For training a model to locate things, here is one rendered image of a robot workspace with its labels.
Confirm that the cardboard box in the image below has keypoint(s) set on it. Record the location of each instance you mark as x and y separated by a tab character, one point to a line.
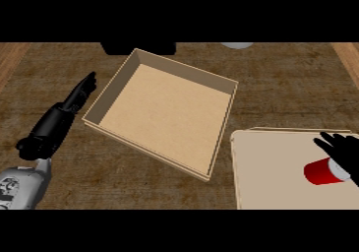
162	114

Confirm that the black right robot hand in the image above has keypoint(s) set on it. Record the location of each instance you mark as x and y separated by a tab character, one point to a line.
349	154

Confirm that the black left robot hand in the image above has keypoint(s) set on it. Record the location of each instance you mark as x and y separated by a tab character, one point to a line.
49	126

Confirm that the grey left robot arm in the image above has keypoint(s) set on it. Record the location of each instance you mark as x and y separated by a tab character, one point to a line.
17	187

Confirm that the beige tray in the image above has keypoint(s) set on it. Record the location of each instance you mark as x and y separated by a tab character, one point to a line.
284	170

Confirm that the red can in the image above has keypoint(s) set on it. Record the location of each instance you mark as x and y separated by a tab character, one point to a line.
323	172

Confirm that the pale grey round object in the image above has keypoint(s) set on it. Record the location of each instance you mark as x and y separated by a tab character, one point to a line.
237	45

